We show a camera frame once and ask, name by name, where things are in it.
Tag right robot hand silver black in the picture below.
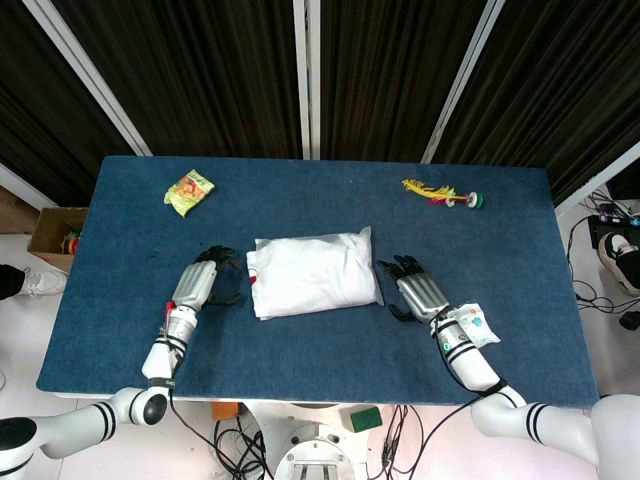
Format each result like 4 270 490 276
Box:
376 254 450 325

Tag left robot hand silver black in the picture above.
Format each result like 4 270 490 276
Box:
171 244 246 312

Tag transparent plastic zip bag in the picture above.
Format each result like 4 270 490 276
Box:
245 225 386 321

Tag white garment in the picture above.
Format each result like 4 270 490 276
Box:
246 230 377 319

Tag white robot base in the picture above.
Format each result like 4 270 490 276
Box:
244 401 397 480

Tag white wet wipes packet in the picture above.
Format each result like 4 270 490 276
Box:
447 300 502 349

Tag yellow green snack packet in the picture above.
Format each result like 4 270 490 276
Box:
163 169 217 219

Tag colourful feather shuttlecock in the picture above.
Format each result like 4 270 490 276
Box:
400 177 487 211

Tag blue table mat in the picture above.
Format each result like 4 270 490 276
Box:
35 154 601 409

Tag orange block under table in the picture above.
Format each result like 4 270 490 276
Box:
210 401 242 422

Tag green block on base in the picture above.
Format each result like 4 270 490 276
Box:
349 405 384 434

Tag brown cardboard box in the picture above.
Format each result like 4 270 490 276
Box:
27 206 91 274

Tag black trouser leg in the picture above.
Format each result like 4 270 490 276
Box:
0 263 27 302

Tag black electronics box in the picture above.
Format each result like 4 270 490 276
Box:
587 213 640 249

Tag black and white sneaker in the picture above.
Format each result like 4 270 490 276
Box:
598 230 640 297

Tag black curtain panel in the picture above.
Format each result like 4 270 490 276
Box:
431 0 640 207
0 0 137 207
51 0 304 160
319 0 484 163

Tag black cables beside base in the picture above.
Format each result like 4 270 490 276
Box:
380 403 427 475

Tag black tangled floor cables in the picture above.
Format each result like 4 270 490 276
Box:
568 189 640 317

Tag black floor cable bundle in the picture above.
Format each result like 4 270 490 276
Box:
168 389 275 480

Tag white low frame rail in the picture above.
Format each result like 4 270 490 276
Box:
553 141 640 217
0 161 42 212

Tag white slanted frame post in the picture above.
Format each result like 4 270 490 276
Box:
21 0 154 158
420 0 507 165

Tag white centre frame post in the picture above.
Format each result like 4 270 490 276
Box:
291 0 323 162

